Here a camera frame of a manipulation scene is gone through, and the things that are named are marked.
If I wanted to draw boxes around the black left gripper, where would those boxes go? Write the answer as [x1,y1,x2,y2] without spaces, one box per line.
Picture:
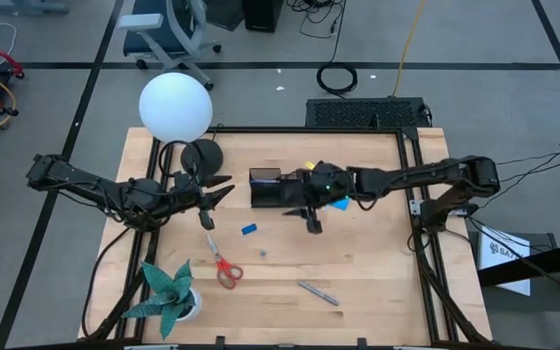
[174,169,236,232]

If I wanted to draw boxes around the black metal beam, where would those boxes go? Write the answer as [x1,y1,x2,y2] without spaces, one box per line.
[476,236,560,294]

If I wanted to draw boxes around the black metal table frame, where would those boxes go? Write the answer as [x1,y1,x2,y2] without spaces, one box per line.
[78,124,495,350]

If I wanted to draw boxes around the red-handled scissors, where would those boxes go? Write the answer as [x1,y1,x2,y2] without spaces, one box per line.
[205,233,245,291]

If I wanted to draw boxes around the yellow hanging cable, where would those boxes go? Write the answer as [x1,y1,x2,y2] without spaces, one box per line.
[390,0,429,98]

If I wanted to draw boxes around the black mesh desk organizer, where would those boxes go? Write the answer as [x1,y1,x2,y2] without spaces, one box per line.
[248,167,310,209]

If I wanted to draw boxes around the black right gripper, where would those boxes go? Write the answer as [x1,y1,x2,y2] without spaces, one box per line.
[283,161,357,235]

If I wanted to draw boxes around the grey metal base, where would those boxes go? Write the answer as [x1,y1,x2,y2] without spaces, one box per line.
[0,0,71,15]

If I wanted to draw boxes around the snake plant in white pot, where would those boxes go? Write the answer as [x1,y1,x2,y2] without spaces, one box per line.
[122,259,204,341]

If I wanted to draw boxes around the white globe table lamp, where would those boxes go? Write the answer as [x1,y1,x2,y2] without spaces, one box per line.
[138,72,225,180]

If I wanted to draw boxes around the grey side table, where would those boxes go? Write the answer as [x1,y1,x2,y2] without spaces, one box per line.
[468,230,560,313]

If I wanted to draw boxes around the light blue sticky note pad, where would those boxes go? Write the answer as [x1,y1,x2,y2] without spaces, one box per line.
[326,196,352,212]

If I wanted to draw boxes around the grey and blue office chair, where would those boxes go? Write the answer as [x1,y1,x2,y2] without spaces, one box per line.
[117,0,223,91]

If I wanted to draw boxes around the white paper sign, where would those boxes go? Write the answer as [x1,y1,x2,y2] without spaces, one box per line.
[476,225,532,298]

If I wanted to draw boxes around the black perforated computer case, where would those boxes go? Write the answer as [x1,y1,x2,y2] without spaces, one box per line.
[304,96,433,130]

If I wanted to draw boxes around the silver Sharpie marker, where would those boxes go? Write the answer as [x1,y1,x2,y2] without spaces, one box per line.
[297,279,341,307]

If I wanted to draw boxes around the black coiled cable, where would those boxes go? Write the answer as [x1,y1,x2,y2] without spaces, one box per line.
[315,61,359,96]

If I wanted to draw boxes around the black computer tower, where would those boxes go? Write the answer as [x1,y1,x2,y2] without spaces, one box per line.
[241,0,285,34]

